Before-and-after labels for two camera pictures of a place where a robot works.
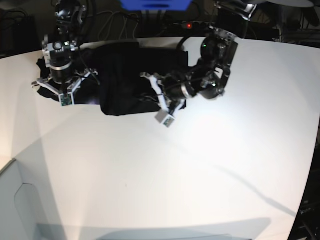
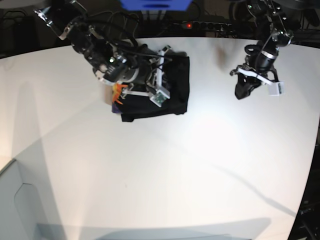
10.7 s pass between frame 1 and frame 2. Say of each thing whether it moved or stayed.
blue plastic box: stayed
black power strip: stayed
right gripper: moved
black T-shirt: moved
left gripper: moved
